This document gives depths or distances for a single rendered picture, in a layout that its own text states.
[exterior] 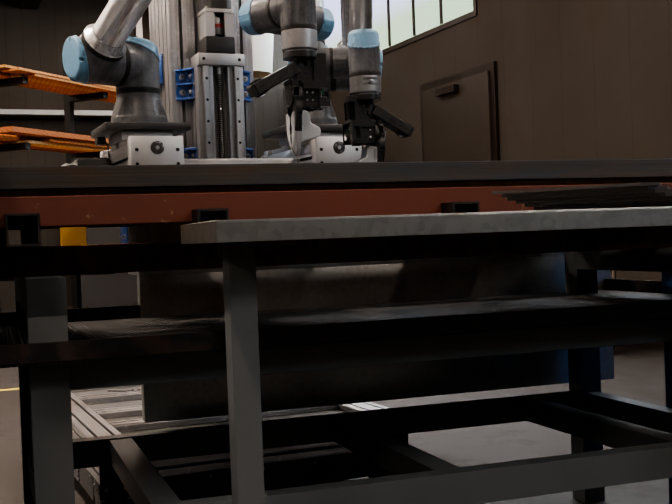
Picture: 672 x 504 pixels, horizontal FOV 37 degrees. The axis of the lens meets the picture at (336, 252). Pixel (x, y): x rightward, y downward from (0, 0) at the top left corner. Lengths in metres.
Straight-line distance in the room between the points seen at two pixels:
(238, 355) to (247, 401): 0.07
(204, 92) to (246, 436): 1.56
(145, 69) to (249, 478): 1.50
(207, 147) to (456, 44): 6.74
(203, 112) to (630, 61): 4.92
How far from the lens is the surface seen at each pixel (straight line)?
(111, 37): 2.64
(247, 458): 1.50
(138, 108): 2.73
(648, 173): 2.03
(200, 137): 2.89
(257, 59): 9.82
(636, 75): 7.39
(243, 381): 1.49
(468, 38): 9.30
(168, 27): 3.00
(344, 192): 1.74
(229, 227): 1.36
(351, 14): 2.83
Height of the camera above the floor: 0.72
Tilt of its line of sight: 1 degrees down
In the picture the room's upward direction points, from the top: 2 degrees counter-clockwise
